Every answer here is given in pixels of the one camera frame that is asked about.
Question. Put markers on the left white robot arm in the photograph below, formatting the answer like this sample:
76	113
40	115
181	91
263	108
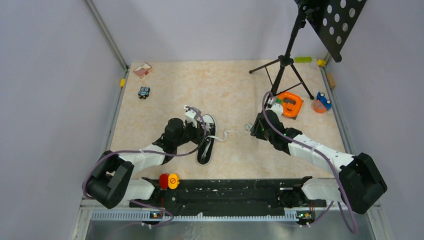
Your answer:
109	181

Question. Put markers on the wooden block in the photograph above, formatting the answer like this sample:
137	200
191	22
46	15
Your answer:
331	81

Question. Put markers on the red yellow emergency button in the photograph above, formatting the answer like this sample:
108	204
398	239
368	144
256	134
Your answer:
169	181

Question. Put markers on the black music stand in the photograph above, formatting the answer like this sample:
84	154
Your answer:
303	26

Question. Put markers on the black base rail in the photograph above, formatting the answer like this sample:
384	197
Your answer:
231	197

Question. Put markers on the yellow clip left edge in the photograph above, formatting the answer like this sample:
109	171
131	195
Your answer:
122	82

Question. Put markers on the orange ring toy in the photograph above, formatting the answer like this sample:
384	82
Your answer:
291	104

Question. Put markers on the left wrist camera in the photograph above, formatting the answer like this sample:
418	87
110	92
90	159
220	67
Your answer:
192	114

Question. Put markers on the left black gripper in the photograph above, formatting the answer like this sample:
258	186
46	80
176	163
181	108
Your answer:
199	132

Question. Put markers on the black white canvas sneaker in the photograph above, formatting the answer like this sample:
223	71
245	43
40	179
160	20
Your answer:
212	128

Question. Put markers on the green block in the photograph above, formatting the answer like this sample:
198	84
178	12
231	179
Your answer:
303	59

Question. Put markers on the pink red box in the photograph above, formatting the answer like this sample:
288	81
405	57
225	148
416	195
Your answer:
143	70

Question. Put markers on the blue owl toy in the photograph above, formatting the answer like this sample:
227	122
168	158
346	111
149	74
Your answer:
144	92

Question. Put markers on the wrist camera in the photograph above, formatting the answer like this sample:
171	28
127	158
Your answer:
275	106
192	114

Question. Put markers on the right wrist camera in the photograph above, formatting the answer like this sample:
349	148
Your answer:
275	106

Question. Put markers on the yellow corner block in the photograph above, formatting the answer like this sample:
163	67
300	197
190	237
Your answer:
321	62

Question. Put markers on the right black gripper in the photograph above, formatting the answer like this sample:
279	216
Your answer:
255	130

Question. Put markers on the blue orange toy car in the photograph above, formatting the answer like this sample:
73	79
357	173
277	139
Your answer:
322	104

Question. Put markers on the white cable duct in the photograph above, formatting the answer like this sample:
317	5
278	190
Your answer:
123	215

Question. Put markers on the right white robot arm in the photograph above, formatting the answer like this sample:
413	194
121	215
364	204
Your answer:
356	180

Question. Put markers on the white shoelace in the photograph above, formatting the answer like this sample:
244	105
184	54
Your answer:
228	134

